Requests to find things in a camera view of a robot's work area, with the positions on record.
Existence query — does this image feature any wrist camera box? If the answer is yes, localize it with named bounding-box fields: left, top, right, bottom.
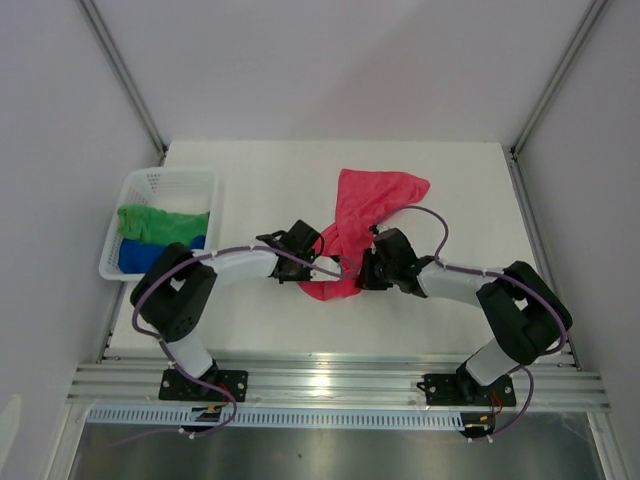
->
left=369, top=224, right=390, bottom=236
left=311, top=256, right=344, bottom=281

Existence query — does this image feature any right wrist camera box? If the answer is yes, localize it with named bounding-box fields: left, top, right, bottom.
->
left=369, top=224, right=390, bottom=236

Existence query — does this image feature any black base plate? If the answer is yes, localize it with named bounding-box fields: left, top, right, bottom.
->
left=416, top=373, right=516, bottom=407
left=158, top=369, right=249, bottom=403

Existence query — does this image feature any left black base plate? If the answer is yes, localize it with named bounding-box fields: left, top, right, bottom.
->
left=158, top=369, right=249, bottom=403

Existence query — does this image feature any purple cable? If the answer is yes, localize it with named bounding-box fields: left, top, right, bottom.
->
left=114, top=244, right=361, bottom=446
left=368, top=204, right=571, bottom=441

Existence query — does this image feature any green microfiber towel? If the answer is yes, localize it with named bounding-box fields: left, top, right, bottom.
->
left=116, top=204, right=209, bottom=245

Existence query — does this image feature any aluminium frame post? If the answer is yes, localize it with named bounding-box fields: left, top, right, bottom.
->
left=509, top=0, right=611, bottom=161
left=76, top=0, right=168, bottom=163

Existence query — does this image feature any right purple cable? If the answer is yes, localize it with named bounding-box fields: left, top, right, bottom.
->
left=368, top=204, right=571, bottom=441

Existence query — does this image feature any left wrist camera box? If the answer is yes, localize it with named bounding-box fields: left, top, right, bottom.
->
left=311, top=256, right=344, bottom=281

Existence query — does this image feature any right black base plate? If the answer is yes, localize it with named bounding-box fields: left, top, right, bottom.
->
left=416, top=373, right=516, bottom=407

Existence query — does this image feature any pink microfiber towel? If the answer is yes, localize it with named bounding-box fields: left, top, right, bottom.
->
left=314, top=169, right=431, bottom=274

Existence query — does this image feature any white slotted cable duct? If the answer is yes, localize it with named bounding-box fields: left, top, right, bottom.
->
left=86, top=404, right=464, bottom=431

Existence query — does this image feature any aluminium extrusion rail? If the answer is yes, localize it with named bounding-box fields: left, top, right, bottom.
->
left=67, top=349, right=611, bottom=413

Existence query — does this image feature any right aluminium frame post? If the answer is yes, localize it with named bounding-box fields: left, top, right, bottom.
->
left=509, top=0, right=611, bottom=161

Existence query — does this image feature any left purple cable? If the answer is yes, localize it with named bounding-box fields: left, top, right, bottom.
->
left=114, top=244, right=361, bottom=446

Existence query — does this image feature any left aluminium frame post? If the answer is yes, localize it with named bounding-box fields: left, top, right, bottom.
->
left=76, top=0, right=168, bottom=163

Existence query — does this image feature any white plastic basket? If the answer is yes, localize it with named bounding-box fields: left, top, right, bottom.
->
left=99, top=167, right=222, bottom=282

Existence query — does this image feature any blue microfiber towel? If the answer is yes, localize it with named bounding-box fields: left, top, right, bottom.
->
left=117, top=233, right=207, bottom=275

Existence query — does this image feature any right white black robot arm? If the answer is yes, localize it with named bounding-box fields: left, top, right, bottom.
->
left=356, top=226, right=573, bottom=404

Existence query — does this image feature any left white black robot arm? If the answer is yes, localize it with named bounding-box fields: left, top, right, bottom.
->
left=130, top=220, right=325, bottom=400

